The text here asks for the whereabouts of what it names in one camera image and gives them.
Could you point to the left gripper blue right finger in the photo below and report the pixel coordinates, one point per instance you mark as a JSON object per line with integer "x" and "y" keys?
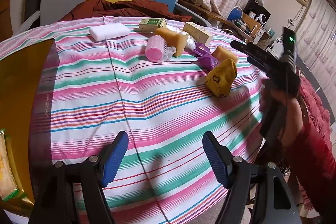
{"x": 220, "y": 158}

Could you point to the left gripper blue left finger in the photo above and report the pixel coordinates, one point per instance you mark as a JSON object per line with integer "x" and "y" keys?
{"x": 112, "y": 158}

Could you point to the right hand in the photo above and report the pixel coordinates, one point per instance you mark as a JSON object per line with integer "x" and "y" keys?
{"x": 293, "y": 123}

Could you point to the red quilted blanket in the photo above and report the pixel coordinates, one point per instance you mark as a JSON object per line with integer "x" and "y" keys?
{"x": 314, "y": 110}

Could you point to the cluttered wooden desk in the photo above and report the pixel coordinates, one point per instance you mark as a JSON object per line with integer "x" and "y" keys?
{"x": 245, "y": 27}

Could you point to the yellow sponge with holes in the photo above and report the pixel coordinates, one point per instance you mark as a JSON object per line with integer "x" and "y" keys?
{"x": 220, "y": 79}

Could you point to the small yellow sponge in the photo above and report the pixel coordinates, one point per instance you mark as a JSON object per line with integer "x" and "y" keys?
{"x": 221, "y": 54}

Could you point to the striped pink tablecloth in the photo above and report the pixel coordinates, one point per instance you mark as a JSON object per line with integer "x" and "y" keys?
{"x": 89, "y": 91}

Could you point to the cream rectangular box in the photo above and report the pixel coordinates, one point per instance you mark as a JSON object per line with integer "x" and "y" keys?
{"x": 199, "y": 33}

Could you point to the white plastic bag ball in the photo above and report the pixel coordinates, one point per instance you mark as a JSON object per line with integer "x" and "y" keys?
{"x": 190, "y": 42}

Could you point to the yellow sponge cube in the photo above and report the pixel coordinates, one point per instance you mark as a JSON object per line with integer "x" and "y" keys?
{"x": 173, "y": 39}

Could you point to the white folded towel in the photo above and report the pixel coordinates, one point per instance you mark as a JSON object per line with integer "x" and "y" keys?
{"x": 108, "y": 31}

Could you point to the gold metal tin box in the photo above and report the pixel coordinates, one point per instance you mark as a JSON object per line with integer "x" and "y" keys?
{"x": 20, "y": 75}

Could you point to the small green white box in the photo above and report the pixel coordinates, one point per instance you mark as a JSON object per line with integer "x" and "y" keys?
{"x": 151, "y": 24}

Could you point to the dark red jacket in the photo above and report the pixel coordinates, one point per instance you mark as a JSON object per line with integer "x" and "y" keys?
{"x": 137, "y": 8}

